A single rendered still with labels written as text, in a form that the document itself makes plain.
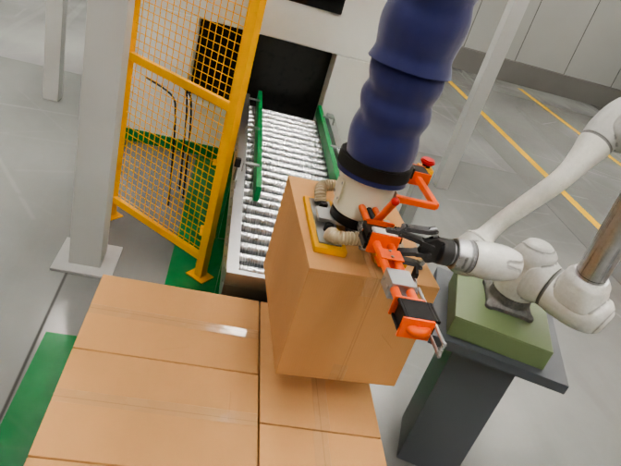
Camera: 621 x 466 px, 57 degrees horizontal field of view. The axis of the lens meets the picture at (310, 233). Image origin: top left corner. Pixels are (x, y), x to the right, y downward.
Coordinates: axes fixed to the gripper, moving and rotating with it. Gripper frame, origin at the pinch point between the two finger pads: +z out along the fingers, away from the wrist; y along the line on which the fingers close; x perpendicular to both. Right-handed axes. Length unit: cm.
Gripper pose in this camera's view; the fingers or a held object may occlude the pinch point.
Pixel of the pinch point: (382, 239)
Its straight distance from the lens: 154.6
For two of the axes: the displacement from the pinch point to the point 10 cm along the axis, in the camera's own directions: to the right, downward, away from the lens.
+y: -2.6, 8.4, 4.8
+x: -0.7, -5.2, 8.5
